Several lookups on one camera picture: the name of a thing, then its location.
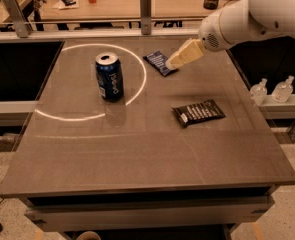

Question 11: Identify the blue rxbar blueberry wrapper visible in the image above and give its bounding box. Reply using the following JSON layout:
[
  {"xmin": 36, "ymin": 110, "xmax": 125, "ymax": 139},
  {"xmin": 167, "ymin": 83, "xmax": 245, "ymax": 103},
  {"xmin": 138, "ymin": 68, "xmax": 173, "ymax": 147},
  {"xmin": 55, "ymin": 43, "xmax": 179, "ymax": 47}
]
[{"xmin": 143, "ymin": 51, "xmax": 175, "ymax": 77}]

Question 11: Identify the grey metal post left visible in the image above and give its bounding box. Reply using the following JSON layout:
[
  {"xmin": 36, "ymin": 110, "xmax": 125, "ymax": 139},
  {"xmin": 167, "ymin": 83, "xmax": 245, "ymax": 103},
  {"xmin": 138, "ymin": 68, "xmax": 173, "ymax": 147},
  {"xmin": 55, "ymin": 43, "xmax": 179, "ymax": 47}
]
[{"xmin": 2, "ymin": 0, "xmax": 31, "ymax": 38}]

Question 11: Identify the grey counter drawer front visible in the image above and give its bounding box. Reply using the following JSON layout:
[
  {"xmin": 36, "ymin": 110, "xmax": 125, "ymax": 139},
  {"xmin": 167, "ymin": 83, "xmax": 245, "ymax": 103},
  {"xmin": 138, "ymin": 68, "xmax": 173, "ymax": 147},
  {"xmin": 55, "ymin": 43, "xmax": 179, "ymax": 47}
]
[{"xmin": 25, "ymin": 196, "xmax": 274, "ymax": 232}]

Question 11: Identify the clear sanitizer bottle left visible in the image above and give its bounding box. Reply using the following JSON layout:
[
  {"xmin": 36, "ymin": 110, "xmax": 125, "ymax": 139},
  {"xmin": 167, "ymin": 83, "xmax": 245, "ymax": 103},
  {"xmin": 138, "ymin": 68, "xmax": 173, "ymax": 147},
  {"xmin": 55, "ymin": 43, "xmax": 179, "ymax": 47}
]
[{"xmin": 250, "ymin": 78, "xmax": 267, "ymax": 105}]

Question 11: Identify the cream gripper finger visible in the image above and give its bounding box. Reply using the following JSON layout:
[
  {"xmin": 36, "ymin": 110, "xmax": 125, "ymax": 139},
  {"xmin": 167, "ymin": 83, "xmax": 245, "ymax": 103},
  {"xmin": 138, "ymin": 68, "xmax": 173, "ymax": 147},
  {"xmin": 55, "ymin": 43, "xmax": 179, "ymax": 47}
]
[
  {"xmin": 178, "ymin": 39, "xmax": 195, "ymax": 54},
  {"xmin": 166, "ymin": 39, "xmax": 204, "ymax": 69}
]

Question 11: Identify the clear sanitizer bottle right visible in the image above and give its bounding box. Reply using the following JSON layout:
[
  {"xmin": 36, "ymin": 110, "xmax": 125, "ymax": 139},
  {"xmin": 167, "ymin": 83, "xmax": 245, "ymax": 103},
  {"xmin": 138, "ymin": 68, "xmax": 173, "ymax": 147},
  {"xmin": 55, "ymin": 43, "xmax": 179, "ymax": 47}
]
[{"xmin": 271, "ymin": 75, "xmax": 295, "ymax": 103}]

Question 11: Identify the black rxbar chocolate wrapper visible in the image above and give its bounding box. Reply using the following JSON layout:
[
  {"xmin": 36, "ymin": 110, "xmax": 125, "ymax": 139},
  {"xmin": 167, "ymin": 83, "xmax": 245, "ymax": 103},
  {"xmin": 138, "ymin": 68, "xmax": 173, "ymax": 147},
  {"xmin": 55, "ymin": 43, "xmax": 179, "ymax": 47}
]
[{"xmin": 172, "ymin": 99, "xmax": 226, "ymax": 127}]

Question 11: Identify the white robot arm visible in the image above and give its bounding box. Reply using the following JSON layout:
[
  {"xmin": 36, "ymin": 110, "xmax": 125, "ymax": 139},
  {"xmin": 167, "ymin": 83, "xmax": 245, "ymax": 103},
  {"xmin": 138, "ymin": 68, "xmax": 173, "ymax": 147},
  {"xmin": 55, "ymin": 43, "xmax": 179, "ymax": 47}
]
[{"xmin": 166, "ymin": 0, "xmax": 295, "ymax": 70}]

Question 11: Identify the grey metal post middle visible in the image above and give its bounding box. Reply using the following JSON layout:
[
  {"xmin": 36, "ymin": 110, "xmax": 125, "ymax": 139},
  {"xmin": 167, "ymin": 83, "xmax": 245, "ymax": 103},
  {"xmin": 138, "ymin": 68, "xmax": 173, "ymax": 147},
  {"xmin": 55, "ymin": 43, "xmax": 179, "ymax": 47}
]
[{"xmin": 140, "ymin": 0, "xmax": 151, "ymax": 35}]

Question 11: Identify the grey metal post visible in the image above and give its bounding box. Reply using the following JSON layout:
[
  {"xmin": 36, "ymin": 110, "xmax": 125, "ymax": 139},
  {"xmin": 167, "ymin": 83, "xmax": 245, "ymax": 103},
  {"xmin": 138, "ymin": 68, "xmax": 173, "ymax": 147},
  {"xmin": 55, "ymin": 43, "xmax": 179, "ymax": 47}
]
[
  {"xmin": 2, "ymin": 0, "xmax": 31, "ymax": 38},
  {"xmin": 140, "ymin": 0, "xmax": 151, "ymax": 35}
]

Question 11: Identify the black mesh pen cup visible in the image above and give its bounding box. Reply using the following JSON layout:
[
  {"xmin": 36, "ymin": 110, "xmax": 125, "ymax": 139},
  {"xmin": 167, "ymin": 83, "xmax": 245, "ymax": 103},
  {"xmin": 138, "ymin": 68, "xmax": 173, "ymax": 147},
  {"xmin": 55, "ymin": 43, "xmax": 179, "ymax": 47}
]
[{"xmin": 203, "ymin": 0, "xmax": 219, "ymax": 10}]

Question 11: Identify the clear sanitizer bottle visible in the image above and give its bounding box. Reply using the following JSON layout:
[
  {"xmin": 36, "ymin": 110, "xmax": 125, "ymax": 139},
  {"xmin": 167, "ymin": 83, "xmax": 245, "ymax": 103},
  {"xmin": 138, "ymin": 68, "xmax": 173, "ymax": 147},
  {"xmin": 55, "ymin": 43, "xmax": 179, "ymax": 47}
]
[
  {"xmin": 271, "ymin": 75, "xmax": 295, "ymax": 103},
  {"xmin": 250, "ymin": 78, "xmax": 267, "ymax": 105}
]

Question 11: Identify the blue pepsi can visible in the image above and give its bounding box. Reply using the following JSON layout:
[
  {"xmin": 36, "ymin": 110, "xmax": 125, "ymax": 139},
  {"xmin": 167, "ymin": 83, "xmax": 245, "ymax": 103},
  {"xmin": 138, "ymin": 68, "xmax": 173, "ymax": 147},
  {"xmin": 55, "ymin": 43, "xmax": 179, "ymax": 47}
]
[{"xmin": 95, "ymin": 52, "xmax": 124, "ymax": 102}]

